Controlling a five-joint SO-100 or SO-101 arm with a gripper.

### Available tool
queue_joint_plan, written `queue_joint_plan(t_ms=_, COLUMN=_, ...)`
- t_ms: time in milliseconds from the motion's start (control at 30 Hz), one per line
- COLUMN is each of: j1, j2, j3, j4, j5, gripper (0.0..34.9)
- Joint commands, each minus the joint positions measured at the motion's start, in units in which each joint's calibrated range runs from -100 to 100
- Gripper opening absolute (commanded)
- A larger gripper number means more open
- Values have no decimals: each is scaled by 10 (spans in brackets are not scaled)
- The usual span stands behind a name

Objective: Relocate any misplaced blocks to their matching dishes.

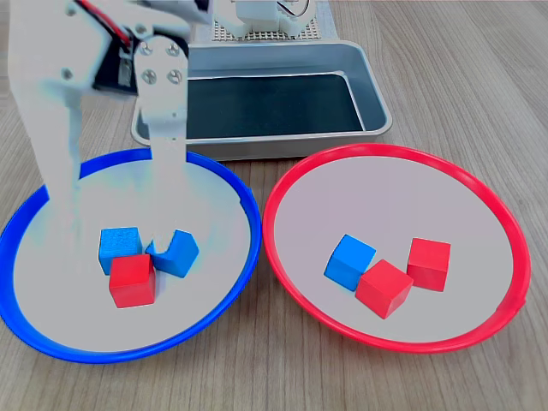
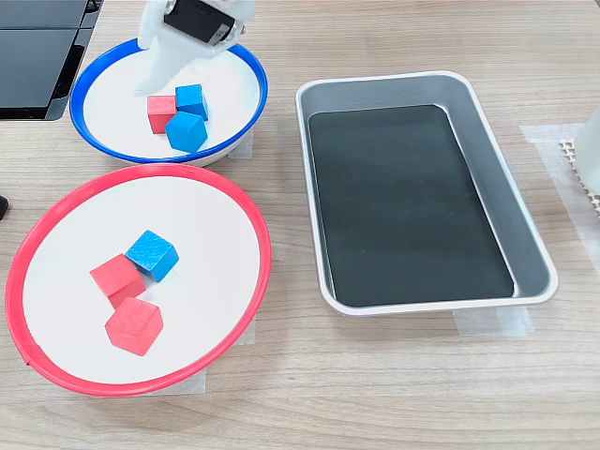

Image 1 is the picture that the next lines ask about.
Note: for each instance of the small blue cube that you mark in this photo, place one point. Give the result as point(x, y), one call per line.
point(120, 244)
point(347, 263)
point(180, 257)

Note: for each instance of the small red cube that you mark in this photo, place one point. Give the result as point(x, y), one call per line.
point(383, 289)
point(130, 280)
point(428, 263)

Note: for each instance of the steel baking tray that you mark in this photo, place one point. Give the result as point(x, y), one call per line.
point(257, 150)

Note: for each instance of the black tray mat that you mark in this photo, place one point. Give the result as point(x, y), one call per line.
point(274, 107)

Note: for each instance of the blue-rimmed white plate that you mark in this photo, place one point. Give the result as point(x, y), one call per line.
point(64, 299)

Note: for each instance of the red-rimmed white plate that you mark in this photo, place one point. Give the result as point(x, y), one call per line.
point(449, 214)

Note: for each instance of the pale perforated base plate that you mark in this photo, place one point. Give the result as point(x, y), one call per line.
point(265, 36)

